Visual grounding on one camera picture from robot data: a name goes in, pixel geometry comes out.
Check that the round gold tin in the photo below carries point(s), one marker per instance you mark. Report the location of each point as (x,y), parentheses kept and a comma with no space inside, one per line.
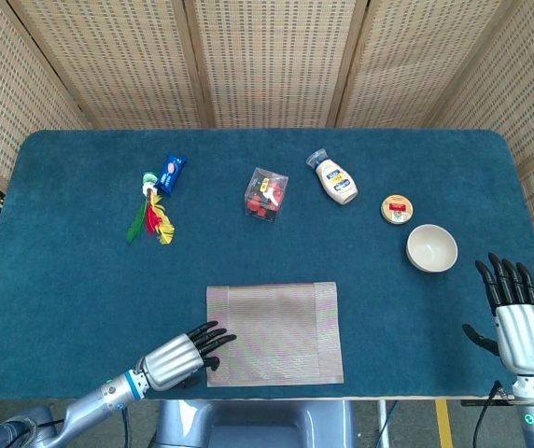
(397,210)

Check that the cream mayonnaise squeeze bottle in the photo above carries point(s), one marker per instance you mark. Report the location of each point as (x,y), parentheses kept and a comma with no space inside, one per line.
(337,182)

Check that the grey blue robot torso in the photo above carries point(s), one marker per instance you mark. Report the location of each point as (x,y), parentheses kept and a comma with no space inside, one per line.
(257,424)

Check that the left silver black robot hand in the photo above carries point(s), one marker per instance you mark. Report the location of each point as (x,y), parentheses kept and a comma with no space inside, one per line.
(173,359)

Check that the brown woven placemat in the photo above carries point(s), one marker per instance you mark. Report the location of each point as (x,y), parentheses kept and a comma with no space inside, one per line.
(281,336)

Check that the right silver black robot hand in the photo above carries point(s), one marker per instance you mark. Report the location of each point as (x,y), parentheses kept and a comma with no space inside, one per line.
(524,331)

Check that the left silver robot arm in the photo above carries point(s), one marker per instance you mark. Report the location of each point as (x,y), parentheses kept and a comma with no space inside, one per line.
(94,401)

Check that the blue cookie snack packet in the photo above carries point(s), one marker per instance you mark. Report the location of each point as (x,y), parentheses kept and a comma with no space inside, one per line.
(171,175)

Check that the woven rattan folding screen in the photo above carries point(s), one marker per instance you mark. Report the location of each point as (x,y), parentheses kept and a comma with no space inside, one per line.
(267,56)

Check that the clear box with orange parts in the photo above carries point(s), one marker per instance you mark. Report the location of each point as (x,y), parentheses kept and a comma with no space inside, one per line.
(264,198)

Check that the white table leg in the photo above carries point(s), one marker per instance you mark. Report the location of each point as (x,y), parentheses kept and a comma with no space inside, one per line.
(383,424)

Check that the colourful feather shuttlecock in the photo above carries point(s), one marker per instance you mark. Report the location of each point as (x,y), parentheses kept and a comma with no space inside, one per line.
(152,217)

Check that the blue table cover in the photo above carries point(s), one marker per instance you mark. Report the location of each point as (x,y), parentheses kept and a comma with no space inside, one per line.
(85,303)

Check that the white ceramic bowl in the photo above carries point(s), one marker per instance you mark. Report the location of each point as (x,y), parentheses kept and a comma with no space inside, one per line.
(431,248)

